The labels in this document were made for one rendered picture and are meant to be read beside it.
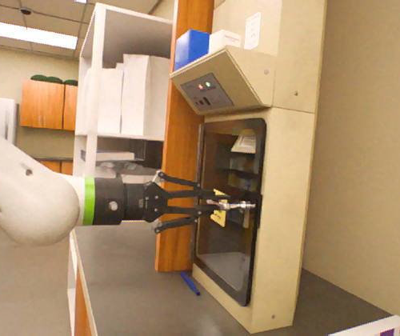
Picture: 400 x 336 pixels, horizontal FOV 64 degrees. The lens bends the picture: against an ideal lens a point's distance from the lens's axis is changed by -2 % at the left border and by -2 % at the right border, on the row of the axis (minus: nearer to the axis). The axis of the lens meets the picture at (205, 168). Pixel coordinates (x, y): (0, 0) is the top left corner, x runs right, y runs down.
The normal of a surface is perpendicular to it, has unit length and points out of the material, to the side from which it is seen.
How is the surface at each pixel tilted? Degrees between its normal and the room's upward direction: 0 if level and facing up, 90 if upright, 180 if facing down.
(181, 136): 90
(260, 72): 90
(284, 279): 90
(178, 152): 90
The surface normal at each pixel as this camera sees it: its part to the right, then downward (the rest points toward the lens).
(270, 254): 0.42, 0.09
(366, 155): -0.90, -0.05
